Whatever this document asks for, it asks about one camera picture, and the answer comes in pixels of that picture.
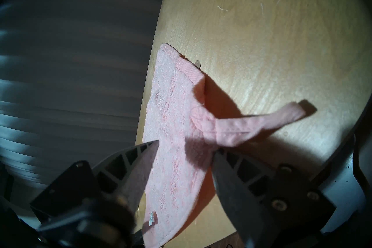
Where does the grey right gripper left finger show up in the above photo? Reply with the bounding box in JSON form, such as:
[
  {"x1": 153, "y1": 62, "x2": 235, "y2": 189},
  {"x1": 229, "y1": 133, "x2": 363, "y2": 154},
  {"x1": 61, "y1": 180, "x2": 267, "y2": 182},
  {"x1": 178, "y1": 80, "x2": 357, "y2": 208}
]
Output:
[{"x1": 92, "y1": 139, "x2": 160, "y2": 214}]

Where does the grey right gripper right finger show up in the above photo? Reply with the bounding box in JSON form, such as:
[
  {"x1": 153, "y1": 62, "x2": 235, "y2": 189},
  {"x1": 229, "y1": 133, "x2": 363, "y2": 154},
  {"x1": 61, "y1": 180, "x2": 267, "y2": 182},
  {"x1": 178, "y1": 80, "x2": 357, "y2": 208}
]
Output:
[{"x1": 211, "y1": 148, "x2": 278, "y2": 248}]

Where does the pink terry towel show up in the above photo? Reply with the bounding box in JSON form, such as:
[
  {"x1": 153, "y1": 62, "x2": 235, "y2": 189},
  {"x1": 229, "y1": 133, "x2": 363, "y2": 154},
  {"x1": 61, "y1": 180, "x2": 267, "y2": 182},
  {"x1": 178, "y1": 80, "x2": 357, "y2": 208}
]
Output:
[{"x1": 142, "y1": 43, "x2": 307, "y2": 248}]

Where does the grey pleated curtain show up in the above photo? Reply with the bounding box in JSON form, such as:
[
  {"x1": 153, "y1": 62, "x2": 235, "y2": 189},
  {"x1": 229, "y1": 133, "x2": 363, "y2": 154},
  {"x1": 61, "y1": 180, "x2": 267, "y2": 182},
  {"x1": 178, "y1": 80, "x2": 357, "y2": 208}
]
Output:
[{"x1": 0, "y1": 0, "x2": 175, "y2": 187}]

